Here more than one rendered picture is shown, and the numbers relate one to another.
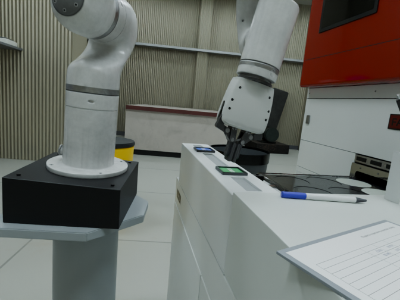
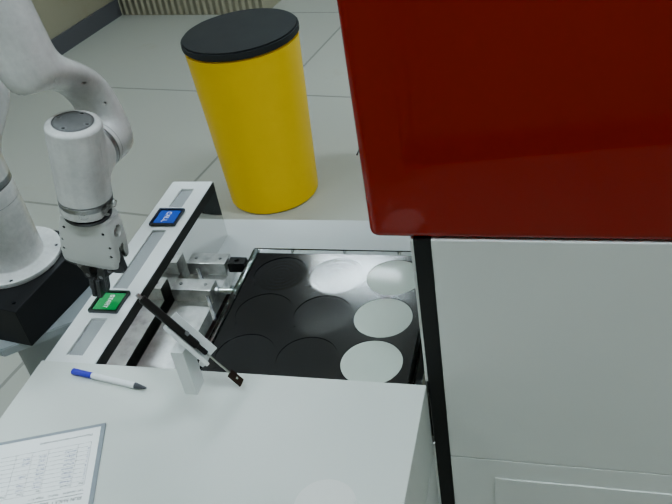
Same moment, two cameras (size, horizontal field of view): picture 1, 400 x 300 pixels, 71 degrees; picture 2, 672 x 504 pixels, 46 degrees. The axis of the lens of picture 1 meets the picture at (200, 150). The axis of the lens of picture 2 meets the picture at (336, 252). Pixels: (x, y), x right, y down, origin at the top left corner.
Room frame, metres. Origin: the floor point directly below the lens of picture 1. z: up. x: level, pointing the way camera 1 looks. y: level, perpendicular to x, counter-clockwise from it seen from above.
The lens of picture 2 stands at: (-0.13, -1.00, 1.78)
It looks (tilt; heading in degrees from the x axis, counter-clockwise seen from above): 36 degrees down; 32
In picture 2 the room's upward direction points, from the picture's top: 10 degrees counter-clockwise
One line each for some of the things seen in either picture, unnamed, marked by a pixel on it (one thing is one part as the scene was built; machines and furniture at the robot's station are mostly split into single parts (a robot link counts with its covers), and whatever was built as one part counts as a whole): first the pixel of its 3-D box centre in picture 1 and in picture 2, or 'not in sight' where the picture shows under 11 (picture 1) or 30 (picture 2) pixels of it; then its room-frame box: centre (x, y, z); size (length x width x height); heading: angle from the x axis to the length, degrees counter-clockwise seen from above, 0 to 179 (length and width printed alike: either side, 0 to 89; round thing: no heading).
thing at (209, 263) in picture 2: not in sight; (209, 263); (0.81, -0.12, 0.89); 0.08 x 0.03 x 0.03; 103
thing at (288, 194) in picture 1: (324, 197); (108, 379); (0.43, -0.20, 0.97); 0.14 x 0.01 x 0.01; 93
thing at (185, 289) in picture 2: not in sight; (195, 289); (0.73, -0.14, 0.89); 0.08 x 0.03 x 0.03; 103
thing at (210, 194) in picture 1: (212, 186); (150, 288); (0.72, -0.04, 0.89); 0.55 x 0.09 x 0.14; 13
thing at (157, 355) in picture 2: not in sight; (183, 329); (0.66, -0.16, 0.87); 0.36 x 0.08 x 0.03; 13
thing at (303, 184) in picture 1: (348, 193); (322, 315); (0.73, -0.41, 0.90); 0.34 x 0.34 x 0.01; 13
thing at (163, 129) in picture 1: (178, 128); not in sight; (6.77, 0.55, 0.48); 2.64 x 2.07 x 0.96; 4
